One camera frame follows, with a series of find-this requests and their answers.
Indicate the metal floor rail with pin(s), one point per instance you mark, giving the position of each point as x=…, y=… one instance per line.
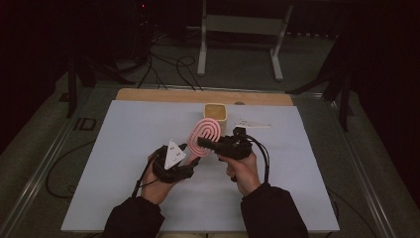
x=360, y=172
x=43, y=168

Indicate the black stand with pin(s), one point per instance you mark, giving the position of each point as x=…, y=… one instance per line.
x=344, y=99
x=71, y=89

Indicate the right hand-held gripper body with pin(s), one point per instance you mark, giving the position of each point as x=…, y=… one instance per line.
x=234, y=148

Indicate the white table mat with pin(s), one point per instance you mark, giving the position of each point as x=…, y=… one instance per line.
x=115, y=165

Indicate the beige square cup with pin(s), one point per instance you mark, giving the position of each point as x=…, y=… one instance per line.
x=215, y=112

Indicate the person's left hand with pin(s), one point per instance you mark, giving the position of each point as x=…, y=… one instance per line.
x=158, y=190

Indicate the person's right hand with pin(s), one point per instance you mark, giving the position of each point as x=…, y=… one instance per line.
x=246, y=175

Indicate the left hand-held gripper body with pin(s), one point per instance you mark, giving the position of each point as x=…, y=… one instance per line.
x=174, y=154

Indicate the pink hairbrush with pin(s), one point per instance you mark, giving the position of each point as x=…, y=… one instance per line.
x=211, y=130

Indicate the white metal stand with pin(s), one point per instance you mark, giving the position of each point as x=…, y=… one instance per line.
x=244, y=24

